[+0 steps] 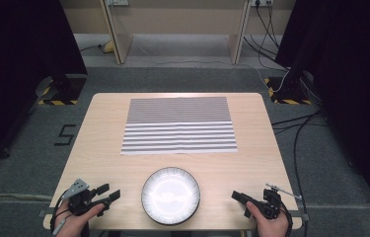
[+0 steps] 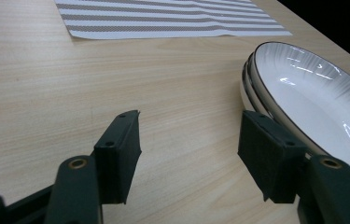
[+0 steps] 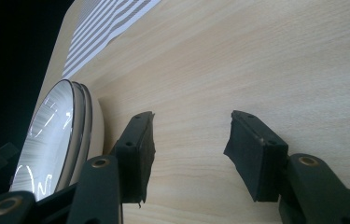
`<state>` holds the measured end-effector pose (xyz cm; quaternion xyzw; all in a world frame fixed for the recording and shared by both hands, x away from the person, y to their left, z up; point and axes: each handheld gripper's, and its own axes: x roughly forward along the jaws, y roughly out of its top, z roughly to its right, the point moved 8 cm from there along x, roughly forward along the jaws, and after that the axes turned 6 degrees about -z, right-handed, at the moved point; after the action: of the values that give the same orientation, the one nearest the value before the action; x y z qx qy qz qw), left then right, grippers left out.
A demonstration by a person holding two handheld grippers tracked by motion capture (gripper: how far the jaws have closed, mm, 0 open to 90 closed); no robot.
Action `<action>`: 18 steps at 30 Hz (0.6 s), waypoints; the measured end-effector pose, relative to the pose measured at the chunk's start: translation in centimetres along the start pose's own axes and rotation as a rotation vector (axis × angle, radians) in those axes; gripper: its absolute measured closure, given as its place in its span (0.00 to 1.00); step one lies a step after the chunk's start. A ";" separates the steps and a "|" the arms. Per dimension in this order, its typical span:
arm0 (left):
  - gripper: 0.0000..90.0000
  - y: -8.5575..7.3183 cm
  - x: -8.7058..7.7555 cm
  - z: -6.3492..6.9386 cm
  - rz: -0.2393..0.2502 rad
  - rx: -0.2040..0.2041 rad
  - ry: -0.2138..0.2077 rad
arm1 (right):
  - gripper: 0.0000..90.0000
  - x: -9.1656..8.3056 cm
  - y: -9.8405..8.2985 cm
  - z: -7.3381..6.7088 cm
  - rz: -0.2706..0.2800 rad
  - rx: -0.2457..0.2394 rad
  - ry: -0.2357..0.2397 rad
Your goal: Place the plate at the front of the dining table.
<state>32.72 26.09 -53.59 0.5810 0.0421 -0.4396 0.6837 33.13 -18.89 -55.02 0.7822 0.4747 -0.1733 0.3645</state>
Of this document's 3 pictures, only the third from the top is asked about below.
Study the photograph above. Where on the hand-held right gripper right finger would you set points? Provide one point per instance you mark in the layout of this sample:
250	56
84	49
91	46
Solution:
253	155

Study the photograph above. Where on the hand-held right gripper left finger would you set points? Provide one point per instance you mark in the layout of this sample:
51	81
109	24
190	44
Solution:
137	155

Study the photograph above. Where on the white plate with dark rim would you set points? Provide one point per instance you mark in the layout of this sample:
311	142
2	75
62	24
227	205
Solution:
79	130
96	130
49	140

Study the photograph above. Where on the grey striped placemat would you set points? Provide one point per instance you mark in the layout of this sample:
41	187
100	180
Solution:
101	28

